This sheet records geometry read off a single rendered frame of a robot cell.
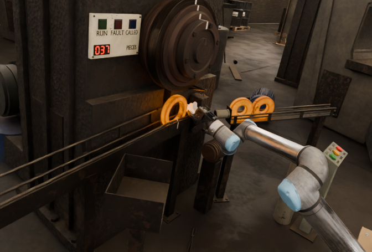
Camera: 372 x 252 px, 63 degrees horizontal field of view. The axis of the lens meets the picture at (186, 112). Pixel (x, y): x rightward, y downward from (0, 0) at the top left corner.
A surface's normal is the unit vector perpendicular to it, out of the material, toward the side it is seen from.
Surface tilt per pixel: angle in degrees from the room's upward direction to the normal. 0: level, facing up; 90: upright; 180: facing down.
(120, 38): 90
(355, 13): 90
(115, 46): 90
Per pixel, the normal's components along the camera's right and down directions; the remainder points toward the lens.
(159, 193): 0.14, -0.87
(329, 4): -0.80, 0.13
